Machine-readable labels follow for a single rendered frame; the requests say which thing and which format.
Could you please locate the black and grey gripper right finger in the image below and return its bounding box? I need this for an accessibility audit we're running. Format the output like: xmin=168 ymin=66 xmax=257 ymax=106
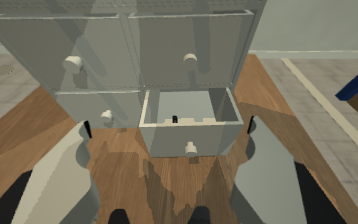
xmin=230 ymin=116 xmax=347 ymax=224

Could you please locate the grey chest of drawers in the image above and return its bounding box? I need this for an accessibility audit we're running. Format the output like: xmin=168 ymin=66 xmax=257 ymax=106
xmin=0 ymin=0 xmax=267 ymax=124

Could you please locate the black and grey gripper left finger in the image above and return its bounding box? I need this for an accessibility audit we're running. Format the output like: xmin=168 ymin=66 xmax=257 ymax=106
xmin=0 ymin=121 xmax=101 ymax=224

